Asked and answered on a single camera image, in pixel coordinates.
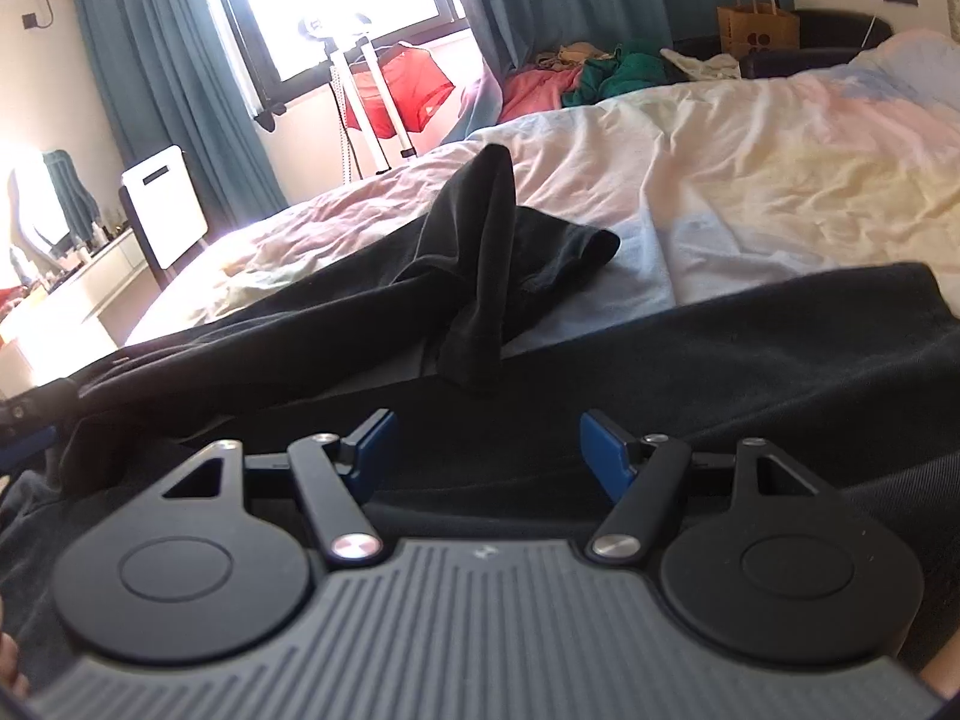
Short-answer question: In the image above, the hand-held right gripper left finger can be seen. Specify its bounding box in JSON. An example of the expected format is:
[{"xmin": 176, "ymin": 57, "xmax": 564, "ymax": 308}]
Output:
[{"xmin": 161, "ymin": 409, "xmax": 399, "ymax": 568}]

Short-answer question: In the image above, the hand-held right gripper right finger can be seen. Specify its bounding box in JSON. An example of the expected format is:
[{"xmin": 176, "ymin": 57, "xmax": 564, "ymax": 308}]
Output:
[{"xmin": 580, "ymin": 409, "xmax": 842, "ymax": 564}]

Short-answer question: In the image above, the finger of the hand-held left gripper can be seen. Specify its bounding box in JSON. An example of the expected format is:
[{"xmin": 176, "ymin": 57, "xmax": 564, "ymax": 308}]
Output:
[{"xmin": 0, "ymin": 386, "xmax": 58, "ymax": 462}]

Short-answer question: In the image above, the black garment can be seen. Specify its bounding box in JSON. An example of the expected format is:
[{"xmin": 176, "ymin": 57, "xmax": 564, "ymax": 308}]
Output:
[{"xmin": 56, "ymin": 142, "xmax": 960, "ymax": 661}]

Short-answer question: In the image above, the white clothes stand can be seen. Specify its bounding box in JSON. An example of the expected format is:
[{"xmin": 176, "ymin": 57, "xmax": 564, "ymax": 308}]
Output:
[{"xmin": 330, "ymin": 13, "xmax": 418, "ymax": 182}]

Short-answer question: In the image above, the white dresser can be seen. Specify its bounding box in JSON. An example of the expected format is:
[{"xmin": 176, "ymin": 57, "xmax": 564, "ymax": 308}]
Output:
[{"xmin": 0, "ymin": 229, "xmax": 163, "ymax": 400}]

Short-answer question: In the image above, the mirror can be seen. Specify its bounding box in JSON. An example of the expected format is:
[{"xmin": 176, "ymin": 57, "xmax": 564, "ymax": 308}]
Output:
[{"xmin": 0, "ymin": 146, "xmax": 103, "ymax": 265}]

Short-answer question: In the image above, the person's left foot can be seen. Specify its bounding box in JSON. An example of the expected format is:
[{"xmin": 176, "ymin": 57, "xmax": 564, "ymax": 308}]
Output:
[{"xmin": 0, "ymin": 630, "xmax": 32, "ymax": 695}]

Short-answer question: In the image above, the white panel chair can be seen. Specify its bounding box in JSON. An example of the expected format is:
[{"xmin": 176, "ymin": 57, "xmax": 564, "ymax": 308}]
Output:
[{"xmin": 118, "ymin": 145, "xmax": 210, "ymax": 290}]

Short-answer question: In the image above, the bed with pastel sheet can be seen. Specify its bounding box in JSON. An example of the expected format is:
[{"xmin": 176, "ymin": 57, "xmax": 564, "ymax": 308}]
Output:
[{"xmin": 124, "ymin": 30, "xmax": 960, "ymax": 361}]

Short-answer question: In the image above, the red garment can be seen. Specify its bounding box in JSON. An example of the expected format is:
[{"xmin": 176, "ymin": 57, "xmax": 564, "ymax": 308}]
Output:
[{"xmin": 341, "ymin": 45, "xmax": 457, "ymax": 140}]

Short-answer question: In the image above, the pink cloth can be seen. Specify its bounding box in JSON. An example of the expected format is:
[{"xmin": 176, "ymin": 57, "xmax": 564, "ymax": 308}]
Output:
[{"xmin": 499, "ymin": 64, "xmax": 587, "ymax": 125}]

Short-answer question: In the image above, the green cloth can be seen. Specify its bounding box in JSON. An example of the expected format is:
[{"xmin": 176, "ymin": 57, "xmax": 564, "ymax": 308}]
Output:
[{"xmin": 562, "ymin": 41, "xmax": 677, "ymax": 108}]

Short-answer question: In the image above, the person's right leg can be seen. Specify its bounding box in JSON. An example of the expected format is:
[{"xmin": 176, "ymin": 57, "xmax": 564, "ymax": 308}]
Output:
[{"xmin": 921, "ymin": 649, "xmax": 960, "ymax": 700}]

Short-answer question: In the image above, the beige cloth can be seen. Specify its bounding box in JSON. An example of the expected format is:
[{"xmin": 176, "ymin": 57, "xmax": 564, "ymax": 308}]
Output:
[{"xmin": 534, "ymin": 41, "xmax": 613, "ymax": 70}]

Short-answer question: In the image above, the white cloth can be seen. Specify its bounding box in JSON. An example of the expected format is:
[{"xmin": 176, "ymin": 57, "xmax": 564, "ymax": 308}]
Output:
[{"xmin": 660, "ymin": 47, "xmax": 744, "ymax": 83}]

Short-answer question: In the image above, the brown paper bag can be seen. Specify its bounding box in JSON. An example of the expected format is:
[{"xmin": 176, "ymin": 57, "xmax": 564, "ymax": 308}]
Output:
[{"xmin": 717, "ymin": 0, "xmax": 803, "ymax": 62}]

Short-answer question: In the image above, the black armchair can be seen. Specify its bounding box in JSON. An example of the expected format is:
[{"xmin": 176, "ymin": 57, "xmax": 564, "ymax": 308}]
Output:
[{"xmin": 675, "ymin": 9, "xmax": 894, "ymax": 80}]

